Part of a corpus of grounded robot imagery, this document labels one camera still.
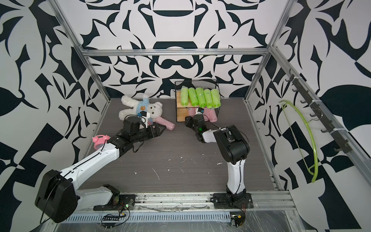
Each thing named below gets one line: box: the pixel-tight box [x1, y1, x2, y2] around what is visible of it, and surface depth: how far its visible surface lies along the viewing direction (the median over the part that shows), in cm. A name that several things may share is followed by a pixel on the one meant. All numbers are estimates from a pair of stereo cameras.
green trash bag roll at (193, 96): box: [187, 87, 199, 107], surface depth 96 cm
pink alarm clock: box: [92, 134, 112, 150], surface depth 87 cm
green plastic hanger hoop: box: [278, 100, 319, 183], surface depth 62 cm
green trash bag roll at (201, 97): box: [195, 87, 207, 109], surface depth 95 cm
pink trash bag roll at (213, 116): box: [208, 108, 218, 123], surface depth 106 cm
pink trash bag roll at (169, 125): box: [155, 116, 176, 131], surface depth 105 cm
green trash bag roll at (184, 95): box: [180, 85, 189, 107], surface depth 96 cm
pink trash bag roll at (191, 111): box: [187, 107, 197, 117], surface depth 107 cm
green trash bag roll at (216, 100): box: [210, 88, 221, 109], surface depth 94 cm
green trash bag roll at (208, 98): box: [203, 88, 214, 109], surface depth 94 cm
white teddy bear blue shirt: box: [118, 94, 163, 120], surface depth 107 cm
